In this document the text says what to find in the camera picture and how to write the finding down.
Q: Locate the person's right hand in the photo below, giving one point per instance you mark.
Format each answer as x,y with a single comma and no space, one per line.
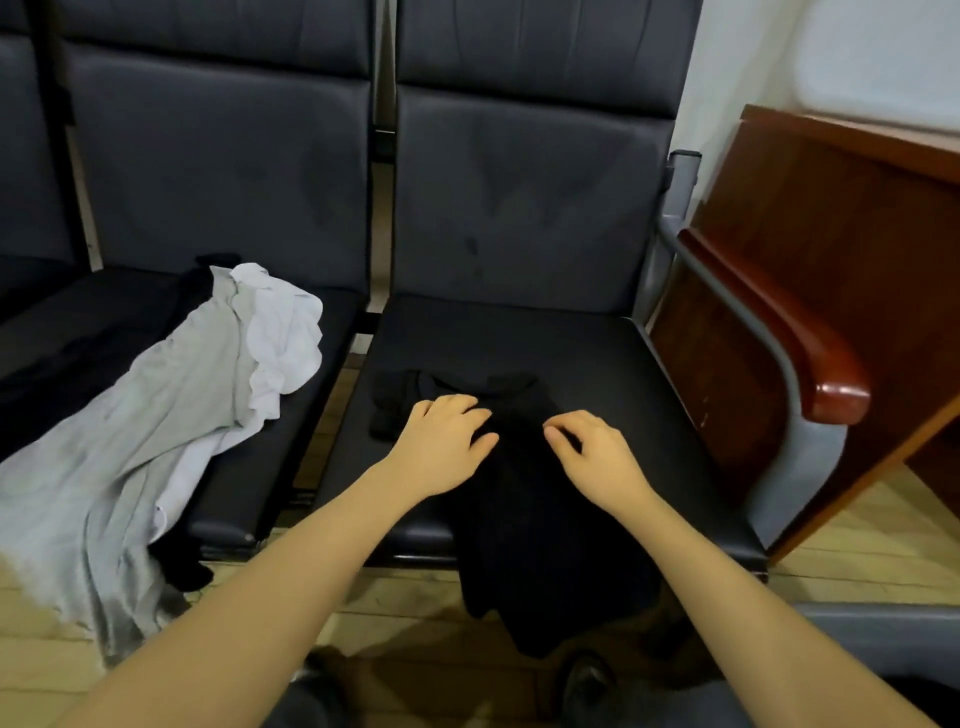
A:
600,465

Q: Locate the person's left hand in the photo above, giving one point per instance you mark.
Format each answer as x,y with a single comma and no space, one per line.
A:
435,447

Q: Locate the black garment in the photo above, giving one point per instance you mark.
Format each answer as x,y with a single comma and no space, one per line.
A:
540,555

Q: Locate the pile of clothes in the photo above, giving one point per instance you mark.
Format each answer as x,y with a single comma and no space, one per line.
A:
135,435

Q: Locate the grey plastic storage bin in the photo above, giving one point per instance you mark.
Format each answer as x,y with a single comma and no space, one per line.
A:
885,638

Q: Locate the person's right forearm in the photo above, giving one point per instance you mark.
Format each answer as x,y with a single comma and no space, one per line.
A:
765,630

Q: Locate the person's left forearm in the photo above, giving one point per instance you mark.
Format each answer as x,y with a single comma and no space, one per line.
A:
225,630

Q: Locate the person's black shoe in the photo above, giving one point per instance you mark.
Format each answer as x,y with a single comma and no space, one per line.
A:
585,684

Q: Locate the person's blue jeans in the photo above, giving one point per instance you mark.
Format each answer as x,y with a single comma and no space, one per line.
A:
308,702

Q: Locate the brown wooden bench armrest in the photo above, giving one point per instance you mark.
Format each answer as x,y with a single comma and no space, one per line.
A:
780,323

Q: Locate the black leather bench seat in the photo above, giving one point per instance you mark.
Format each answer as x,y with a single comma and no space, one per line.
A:
225,165
33,165
525,195

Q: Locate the brown wooden desk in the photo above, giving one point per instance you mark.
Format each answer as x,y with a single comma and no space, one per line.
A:
840,225

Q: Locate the white plastic tray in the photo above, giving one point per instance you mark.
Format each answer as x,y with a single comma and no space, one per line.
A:
885,60

